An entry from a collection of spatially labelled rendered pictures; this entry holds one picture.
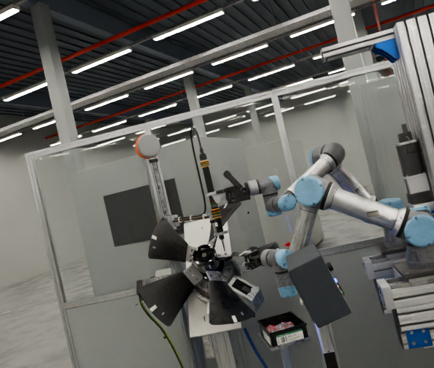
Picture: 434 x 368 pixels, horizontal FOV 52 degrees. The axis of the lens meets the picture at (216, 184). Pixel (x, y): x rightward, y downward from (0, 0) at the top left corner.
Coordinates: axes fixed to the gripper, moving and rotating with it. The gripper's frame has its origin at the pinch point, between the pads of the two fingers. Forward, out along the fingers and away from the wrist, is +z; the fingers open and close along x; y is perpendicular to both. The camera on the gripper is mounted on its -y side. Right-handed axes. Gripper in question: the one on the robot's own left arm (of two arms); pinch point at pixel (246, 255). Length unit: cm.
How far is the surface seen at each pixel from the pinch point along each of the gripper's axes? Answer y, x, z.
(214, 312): 25.8, 16.3, -2.4
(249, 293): 2.4, 18.3, 3.7
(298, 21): -570, -270, 482
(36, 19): -110, -397, 631
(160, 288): 37.1, 2.2, 22.6
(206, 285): 14.3, 10.5, 22.1
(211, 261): 13.4, -2.5, 8.9
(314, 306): 27, 4, -75
